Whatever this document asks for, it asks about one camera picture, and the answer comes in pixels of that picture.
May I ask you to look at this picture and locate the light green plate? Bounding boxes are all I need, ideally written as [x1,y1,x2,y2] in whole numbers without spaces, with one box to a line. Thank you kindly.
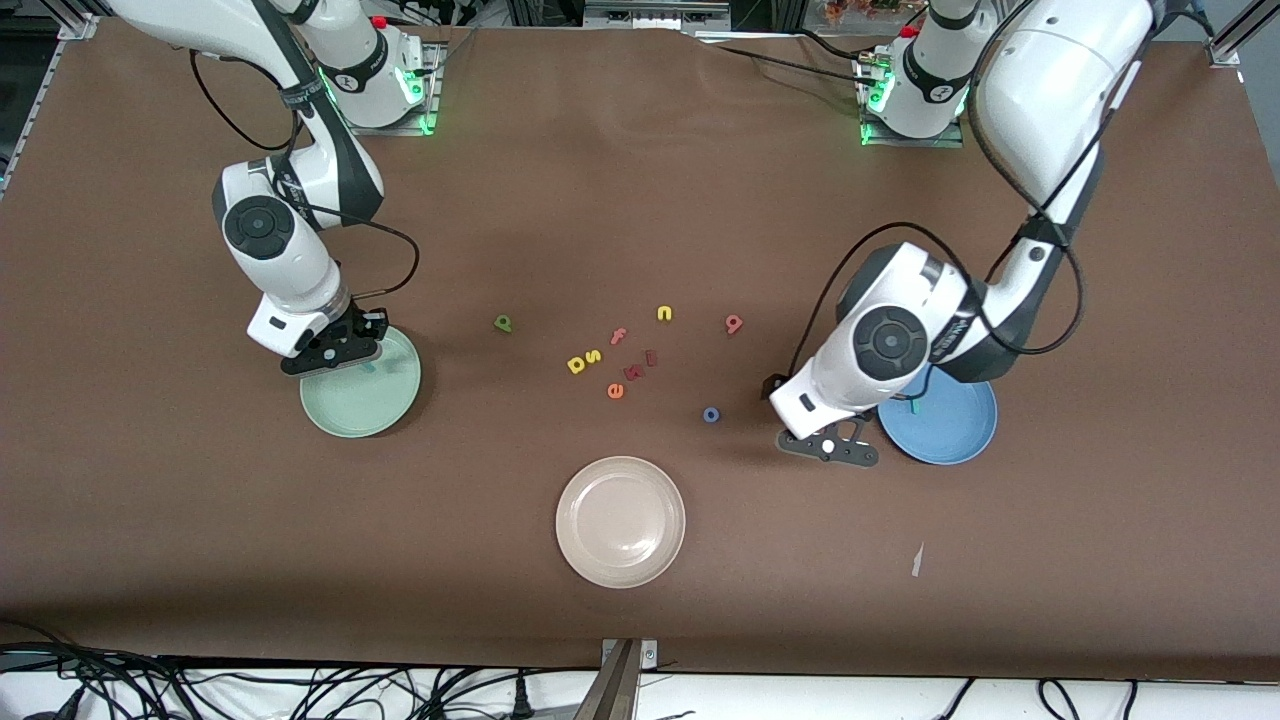
[300,325,422,439]

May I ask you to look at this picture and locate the blue plate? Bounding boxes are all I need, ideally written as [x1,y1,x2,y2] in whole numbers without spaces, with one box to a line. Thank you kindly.
[878,365,998,466]

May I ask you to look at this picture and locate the beige plate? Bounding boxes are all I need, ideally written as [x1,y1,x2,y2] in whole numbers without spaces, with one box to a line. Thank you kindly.
[555,456,687,589]

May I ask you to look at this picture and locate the brown table cover sheet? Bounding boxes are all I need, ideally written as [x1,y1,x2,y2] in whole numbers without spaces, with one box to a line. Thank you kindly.
[0,15,1280,683]

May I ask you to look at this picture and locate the orange dried flowers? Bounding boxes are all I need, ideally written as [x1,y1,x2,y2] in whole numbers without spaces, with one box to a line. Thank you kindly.
[825,0,906,26]

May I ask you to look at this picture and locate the grey metal box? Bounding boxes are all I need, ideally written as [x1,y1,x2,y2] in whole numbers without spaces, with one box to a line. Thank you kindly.
[583,0,733,29]

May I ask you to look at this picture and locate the black cable along right arm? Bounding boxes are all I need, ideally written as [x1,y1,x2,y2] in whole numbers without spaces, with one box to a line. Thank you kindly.
[190,50,421,301]

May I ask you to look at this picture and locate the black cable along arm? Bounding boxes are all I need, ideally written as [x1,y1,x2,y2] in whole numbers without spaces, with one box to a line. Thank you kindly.
[790,0,1151,376]
[190,50,421,301]

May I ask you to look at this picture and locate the black cable to right base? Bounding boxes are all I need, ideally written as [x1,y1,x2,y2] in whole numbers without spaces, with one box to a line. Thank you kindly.
[415,28,479,81]

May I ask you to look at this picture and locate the black cable to base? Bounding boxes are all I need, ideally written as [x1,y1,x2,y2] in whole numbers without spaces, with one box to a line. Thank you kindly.
[690,30,931,86]
[415,28,479,81]

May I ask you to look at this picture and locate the metal table clamp bracket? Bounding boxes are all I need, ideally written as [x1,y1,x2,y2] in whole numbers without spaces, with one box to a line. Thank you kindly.
[572,638,659,720]

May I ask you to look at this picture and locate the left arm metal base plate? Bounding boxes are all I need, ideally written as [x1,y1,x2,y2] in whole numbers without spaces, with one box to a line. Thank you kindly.
[857,55,967,149]

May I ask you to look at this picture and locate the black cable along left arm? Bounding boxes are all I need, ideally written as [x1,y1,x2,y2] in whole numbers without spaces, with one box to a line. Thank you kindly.
[790,0,1151,376]

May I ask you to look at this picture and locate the black cable to left base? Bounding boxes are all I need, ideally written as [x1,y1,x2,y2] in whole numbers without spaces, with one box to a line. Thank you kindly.
[690,30,931,86]

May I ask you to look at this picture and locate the aluminium frame profile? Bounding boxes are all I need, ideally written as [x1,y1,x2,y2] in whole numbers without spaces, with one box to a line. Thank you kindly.
[0,10,101,196]
[1205,0,1280,69]

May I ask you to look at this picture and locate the tangled black floor cables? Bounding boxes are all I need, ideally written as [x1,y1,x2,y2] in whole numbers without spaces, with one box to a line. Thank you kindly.
[0,620,601,720]

